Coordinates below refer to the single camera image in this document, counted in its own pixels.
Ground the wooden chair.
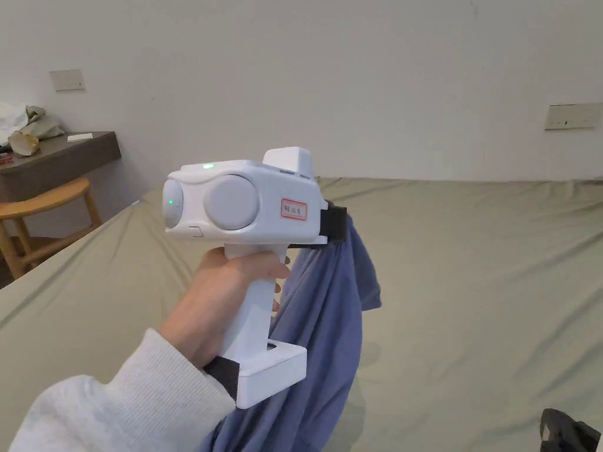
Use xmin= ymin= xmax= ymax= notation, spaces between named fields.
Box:
xmin=0 ymin=178 xmax=103 ymax=281

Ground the dark wooden desk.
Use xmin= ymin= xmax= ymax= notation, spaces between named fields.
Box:
xmin=0 ymin=101 xmax=122 ymax=204

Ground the person's left hand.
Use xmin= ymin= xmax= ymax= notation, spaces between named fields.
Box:
xmin=157 ymin=245 xmax=292 ymax=375

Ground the bed with pale green sheet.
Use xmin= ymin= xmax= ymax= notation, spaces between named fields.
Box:
xmin=0 ymin=176 xmax=603 ymax=452

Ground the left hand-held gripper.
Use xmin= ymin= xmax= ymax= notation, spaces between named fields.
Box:
xmin=162 ymin=147 xmax=350 ymax=410

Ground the beige wall switch panel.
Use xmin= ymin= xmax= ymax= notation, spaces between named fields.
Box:
xmin=544 ymin=102 xmax=597 ymax=131
xmin=49 ymin=69 xmax=86 ymax=92

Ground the blue garment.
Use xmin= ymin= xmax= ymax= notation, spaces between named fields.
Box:
xmin=207 ymin=214 xmax=383 ymax=452

